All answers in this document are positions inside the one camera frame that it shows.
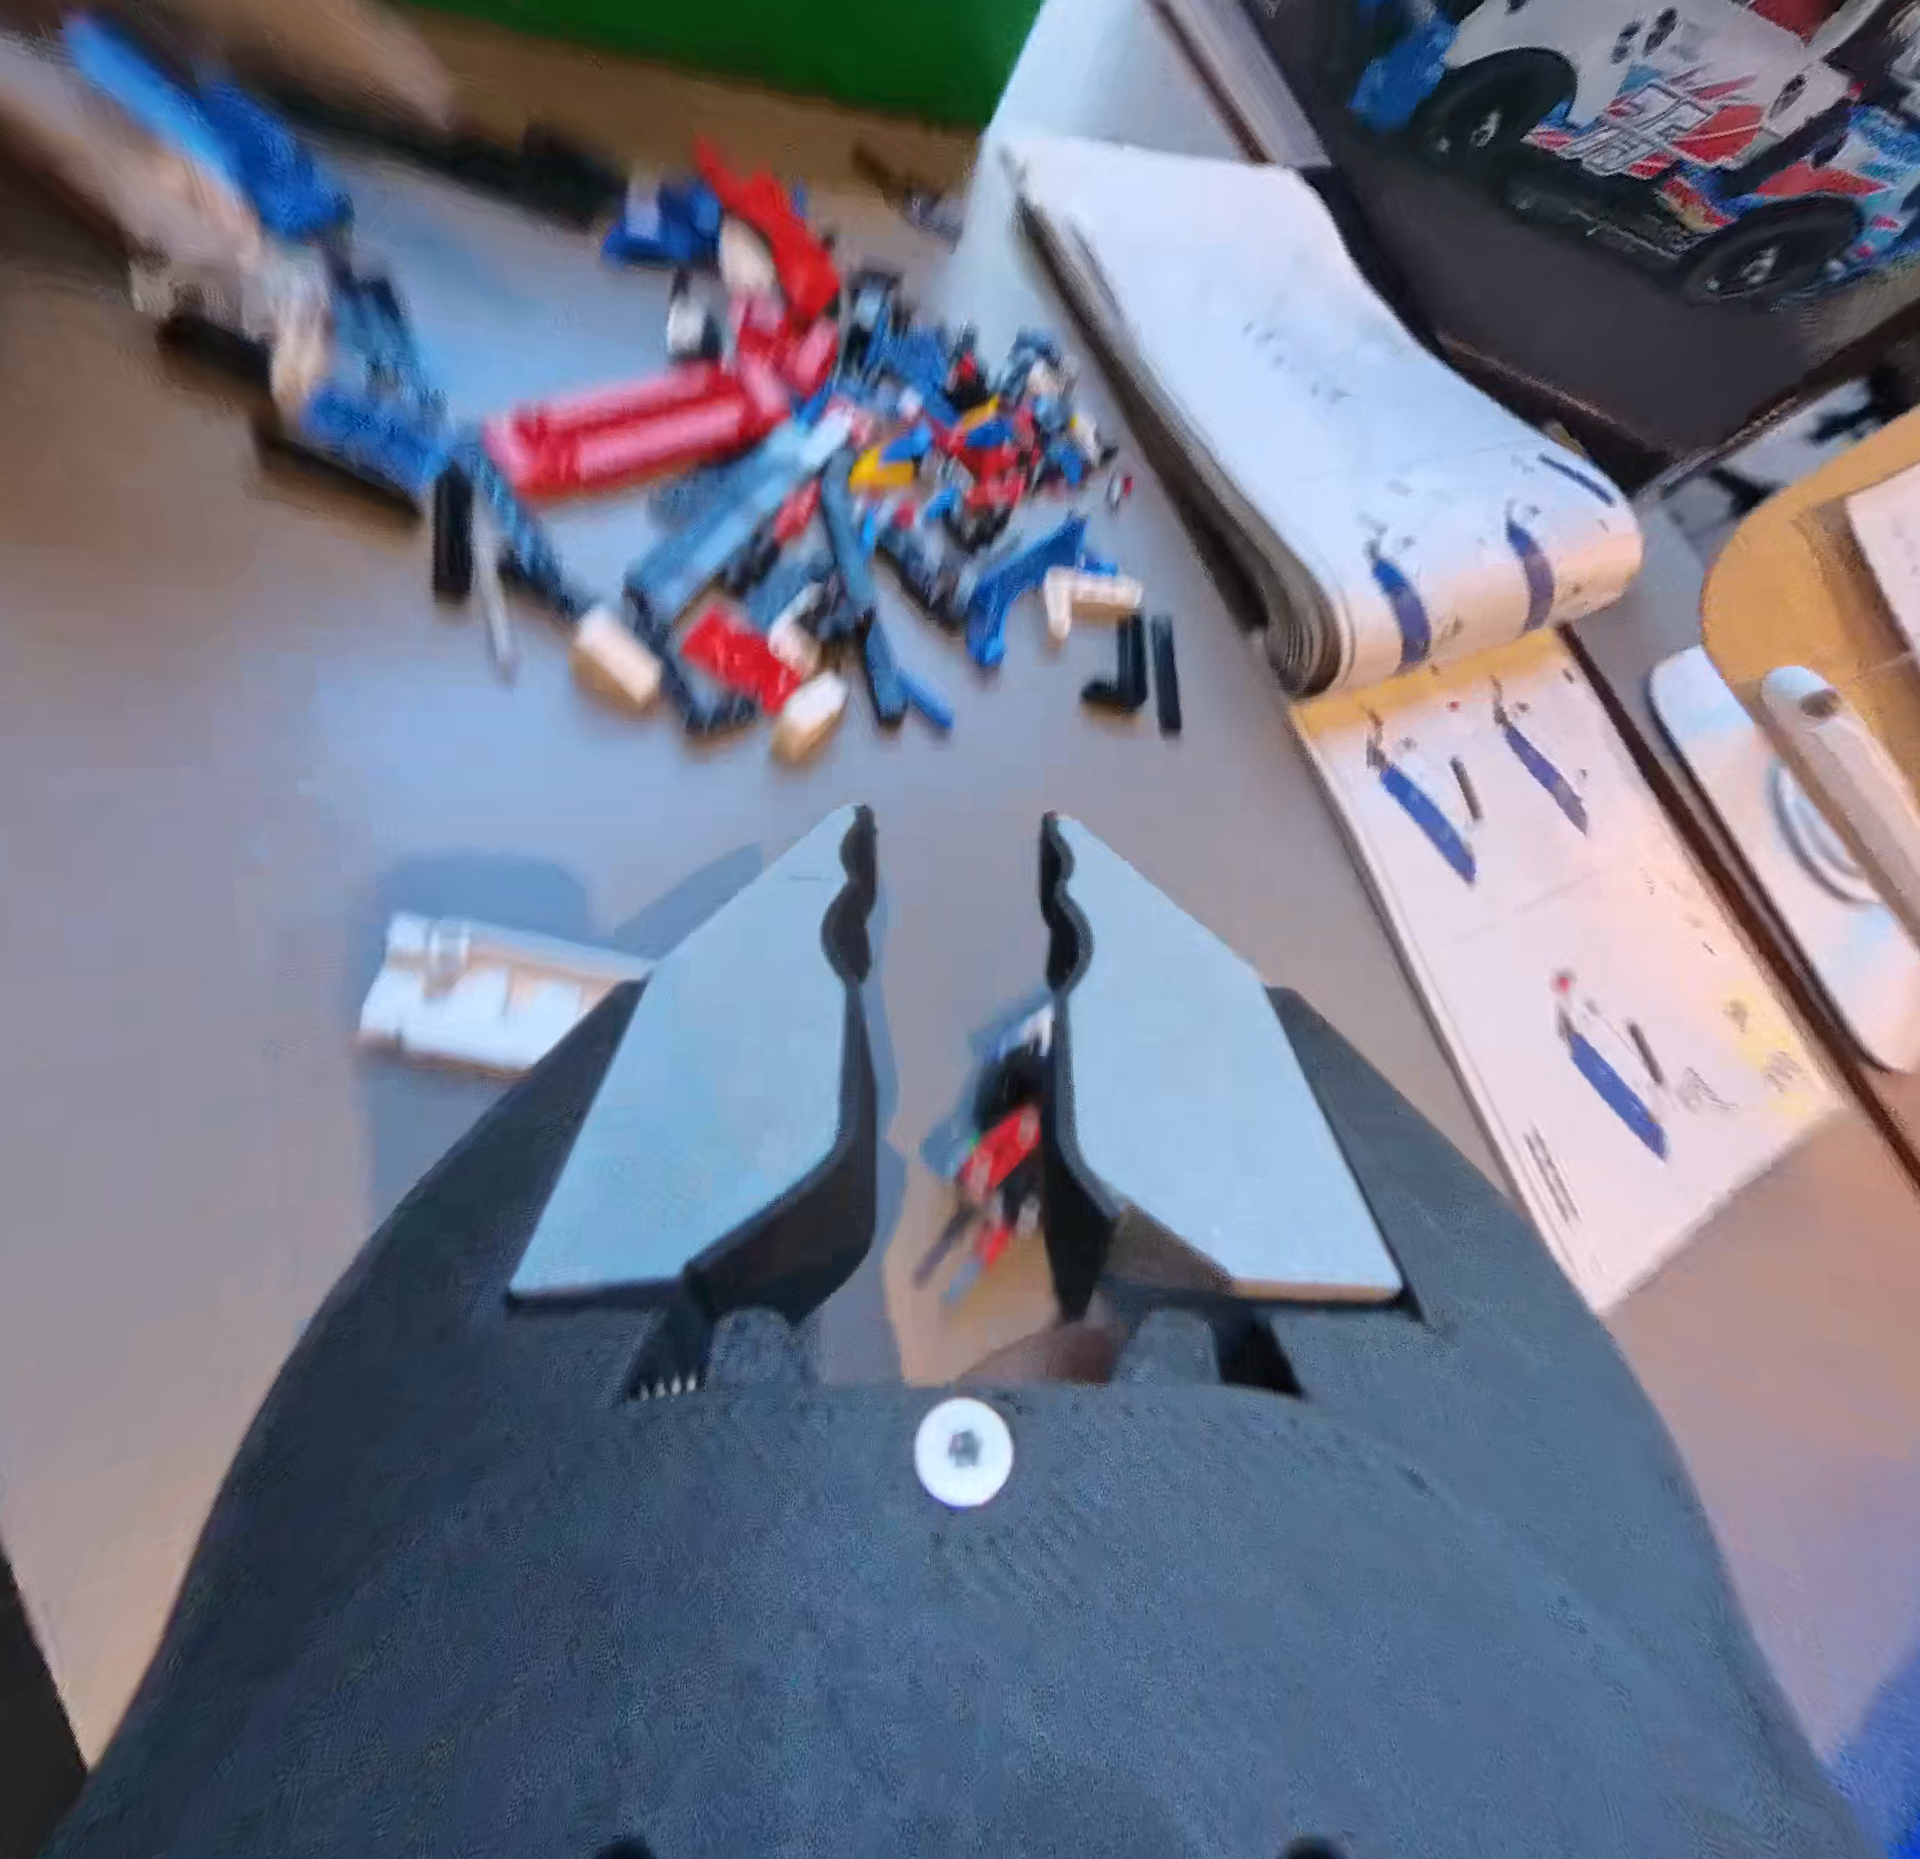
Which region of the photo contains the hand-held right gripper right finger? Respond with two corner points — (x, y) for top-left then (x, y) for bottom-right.
(1038, 813), (1407, 1324)

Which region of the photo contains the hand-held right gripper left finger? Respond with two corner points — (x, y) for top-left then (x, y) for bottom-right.
(506, 803), (884, 1328)

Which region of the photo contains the white long toy panel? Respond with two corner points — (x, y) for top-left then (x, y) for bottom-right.
(356, 910), (655, 1079)

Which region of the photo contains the pile of mixed toy bricks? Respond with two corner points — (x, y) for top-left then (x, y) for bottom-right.
(60, 5), (1191, 769)

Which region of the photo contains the grey desk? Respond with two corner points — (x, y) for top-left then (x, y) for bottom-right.
(0, 0), (1920, 1785)

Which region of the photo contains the partly built toy car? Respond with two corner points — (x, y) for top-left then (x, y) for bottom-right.
(915, 995), (1058, 1298)

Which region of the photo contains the white angled toy beam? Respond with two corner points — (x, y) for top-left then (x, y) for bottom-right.
(1042, 566), (1146, 643)

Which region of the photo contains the blue curved toy panel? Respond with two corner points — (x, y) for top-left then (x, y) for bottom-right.
(959, 517), (1096, 668)

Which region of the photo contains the red long toy panel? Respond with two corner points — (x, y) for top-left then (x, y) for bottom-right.
(481, 358), (789, 503)

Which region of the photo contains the thick building instruction booklet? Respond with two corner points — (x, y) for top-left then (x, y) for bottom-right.
(993, 131), (1849, 1313)

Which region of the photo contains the printed instruction sheet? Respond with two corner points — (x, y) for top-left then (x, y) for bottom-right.
(1842, 465), (1920, 660)

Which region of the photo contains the green plastic bin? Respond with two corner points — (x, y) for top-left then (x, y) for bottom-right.
(323, 0), (1079, 128)

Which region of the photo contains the black toy car box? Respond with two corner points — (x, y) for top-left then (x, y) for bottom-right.
(1201, 0), (1920, 466)

